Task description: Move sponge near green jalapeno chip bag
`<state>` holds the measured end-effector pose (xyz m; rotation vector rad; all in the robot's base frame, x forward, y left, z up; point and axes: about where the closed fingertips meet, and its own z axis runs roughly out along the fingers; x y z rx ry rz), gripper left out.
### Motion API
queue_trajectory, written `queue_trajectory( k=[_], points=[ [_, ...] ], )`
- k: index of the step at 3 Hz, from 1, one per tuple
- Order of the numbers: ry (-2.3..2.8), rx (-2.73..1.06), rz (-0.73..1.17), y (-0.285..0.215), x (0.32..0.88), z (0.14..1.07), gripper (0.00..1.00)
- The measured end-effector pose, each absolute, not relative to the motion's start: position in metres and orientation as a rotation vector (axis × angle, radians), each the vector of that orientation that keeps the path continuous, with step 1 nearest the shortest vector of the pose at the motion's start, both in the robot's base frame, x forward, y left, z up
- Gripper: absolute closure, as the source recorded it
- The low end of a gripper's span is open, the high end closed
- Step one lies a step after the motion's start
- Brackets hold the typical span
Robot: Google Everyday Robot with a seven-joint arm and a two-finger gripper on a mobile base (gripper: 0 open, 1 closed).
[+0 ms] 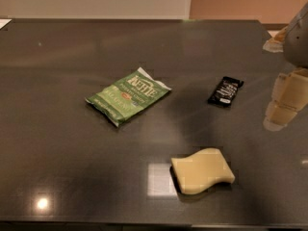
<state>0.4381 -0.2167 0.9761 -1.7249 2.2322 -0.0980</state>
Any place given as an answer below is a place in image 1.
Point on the yellow wavy sponge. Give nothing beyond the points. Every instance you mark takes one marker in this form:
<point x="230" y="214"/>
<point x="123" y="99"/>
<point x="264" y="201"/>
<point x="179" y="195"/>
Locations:
<point x="201" y="171"/>

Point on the black snack bar wrapper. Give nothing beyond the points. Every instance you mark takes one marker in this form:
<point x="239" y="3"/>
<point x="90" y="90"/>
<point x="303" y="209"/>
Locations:
<point x="225" y="92"/>

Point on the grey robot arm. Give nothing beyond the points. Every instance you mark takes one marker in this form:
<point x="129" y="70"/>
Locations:
<point x="295" y="49"/>

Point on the green jalapeno chip bag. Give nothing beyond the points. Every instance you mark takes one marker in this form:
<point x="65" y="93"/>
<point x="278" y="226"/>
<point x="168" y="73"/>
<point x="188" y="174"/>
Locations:
<point x="128" y="96"/>

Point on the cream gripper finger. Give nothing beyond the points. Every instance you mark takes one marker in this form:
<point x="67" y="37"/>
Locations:
<point x="276" y="43"/>
<point x="289" y="96"/>

